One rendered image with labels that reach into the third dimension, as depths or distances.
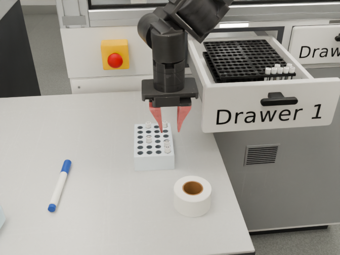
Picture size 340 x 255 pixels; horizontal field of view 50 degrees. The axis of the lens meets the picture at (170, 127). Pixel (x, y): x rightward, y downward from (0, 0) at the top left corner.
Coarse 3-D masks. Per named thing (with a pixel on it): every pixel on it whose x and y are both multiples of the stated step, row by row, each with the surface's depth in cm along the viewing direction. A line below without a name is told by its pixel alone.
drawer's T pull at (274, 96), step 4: (276, 92) 75; (280, 92) 75; (268, 96) 75; (272, 96) 73; (276, 96) 73; (280, 96) 73; (264, 100) 72; (268, 100) 72; (272, 100) 72; (276, 100) 72; (280, 100) 72; (284, 100) 72; (288, 100) 72; (292, 100) 72; (296, 100) 72; (264, 104) 72; (268, 104) 72; (272, 104) 72; (276, 104) 72; (280, 104) 73; (284, 104) 73; (288, 104) 73; (292, 104) 73
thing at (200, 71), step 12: (252, 36) 106; (264, 36) 106; (192, 48) 99; (204, 48) 106; (276, 48) 102; (192, 60) 97; (204, 60) 106; (288, 60) 94; (192, 72) 97; (204, 72) 86; (300, 72) 88; (204, 84) 83
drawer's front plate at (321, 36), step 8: (296, 32) 103; (304, 32) 103; (312, 32) 103; (320, 32) 103; (328, 32) 104; (336, 32) 104; (296, 40) 104; (304, 40) 104; (312, 40) 105; (320, 40) 105; (328, 40) 105; (296, 48) 105; (304, 48) 106; (312, 48) 106; (320, 48) 106; (328, 48) 106; (296, 56) 107; (304, 56) 107; (328, 56) 108; (336, 56) 108
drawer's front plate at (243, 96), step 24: (216, 96) 74; (240, 96) 75; (264, 96) 75; (288, 96) 76; (312, 96) 77; (336, 96) 77; (216, 120) 77; (240, 120) 78; (288, 120) 79; (312, 120) 80
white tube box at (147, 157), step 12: (144, 132) 83; (156, 132) 84; (168, 132) 83; (144, 144) 79; (156, 144) 79; (144, 156) 75; (156, 156) 76; (168, 156) 76; (144, 168) 77; (156, 168) 77; (168, 168) 78
